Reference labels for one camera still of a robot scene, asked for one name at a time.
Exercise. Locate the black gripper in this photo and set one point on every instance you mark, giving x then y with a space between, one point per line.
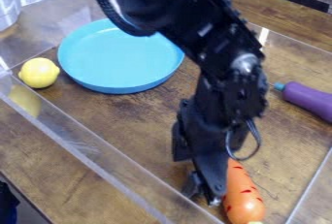
216 130

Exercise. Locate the orange toy carrot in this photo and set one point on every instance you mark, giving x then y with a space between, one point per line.
243 201

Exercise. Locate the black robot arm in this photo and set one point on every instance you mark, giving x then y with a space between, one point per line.
204 27

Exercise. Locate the clear acrylic barrier walls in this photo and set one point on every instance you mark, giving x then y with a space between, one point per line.
89 155

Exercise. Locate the purple toy eggplant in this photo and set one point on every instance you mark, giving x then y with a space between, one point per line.
309 98

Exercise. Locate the blue round plate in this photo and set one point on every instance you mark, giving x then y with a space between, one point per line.
115 63

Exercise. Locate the yellow toy lemon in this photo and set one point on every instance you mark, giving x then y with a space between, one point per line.
40 72

